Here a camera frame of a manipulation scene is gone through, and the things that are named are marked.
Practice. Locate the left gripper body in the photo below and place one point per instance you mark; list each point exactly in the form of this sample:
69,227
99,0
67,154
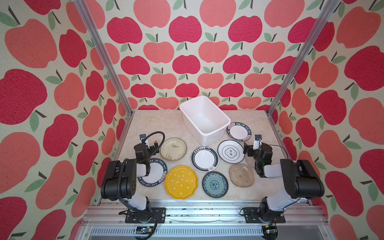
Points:
142,148

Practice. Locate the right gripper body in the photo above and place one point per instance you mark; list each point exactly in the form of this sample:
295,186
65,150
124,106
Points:
256,151

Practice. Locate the white plate dark lettered rim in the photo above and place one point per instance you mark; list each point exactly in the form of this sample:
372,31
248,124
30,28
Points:
157,173

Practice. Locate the small white plate dark rim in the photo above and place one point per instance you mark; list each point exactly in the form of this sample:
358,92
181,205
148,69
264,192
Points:
239,132

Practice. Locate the yellow polka dot plate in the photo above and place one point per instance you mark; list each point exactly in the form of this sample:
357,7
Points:
181,182

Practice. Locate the white plate green red rim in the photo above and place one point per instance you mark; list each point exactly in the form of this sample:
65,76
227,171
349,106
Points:
205,159

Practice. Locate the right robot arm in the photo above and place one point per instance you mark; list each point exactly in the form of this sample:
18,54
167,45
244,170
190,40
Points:
301,181

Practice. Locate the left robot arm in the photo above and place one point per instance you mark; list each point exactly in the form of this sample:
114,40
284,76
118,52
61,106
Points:
120,181

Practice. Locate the white plastic bin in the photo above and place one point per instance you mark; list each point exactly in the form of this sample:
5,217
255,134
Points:
205,121

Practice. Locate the clear glass plate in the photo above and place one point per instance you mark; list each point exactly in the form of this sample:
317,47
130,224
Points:
249,157

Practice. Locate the brown translucent glass plate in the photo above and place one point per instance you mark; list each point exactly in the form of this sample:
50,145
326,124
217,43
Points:
241,175

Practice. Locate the beige plate brown rim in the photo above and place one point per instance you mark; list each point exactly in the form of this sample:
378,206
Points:
173,149

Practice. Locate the white plate black flower outline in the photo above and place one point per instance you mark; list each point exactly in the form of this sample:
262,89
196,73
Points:
231,152

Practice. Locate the teal patterned plate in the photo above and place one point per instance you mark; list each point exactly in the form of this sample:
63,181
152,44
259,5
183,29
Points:
215,185

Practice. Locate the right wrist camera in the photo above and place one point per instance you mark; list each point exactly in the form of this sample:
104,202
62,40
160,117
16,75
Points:
257,142

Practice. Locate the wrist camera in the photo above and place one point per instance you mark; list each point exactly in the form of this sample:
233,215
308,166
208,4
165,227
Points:
257,142
143,138

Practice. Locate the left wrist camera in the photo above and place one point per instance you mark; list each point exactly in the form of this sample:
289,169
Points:
143,138

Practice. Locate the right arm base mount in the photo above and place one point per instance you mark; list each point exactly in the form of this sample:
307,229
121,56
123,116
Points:
257,216

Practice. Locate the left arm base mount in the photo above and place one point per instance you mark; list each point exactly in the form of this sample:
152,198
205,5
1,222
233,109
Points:
157,215

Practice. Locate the right aluminium frame post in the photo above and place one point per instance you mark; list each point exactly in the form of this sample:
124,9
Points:
308,44

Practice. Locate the aluminium frame post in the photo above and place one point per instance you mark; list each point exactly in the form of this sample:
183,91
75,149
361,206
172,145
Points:
90,24
308,44

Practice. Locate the left aluminium frame post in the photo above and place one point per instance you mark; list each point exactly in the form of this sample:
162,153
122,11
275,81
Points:
90,24

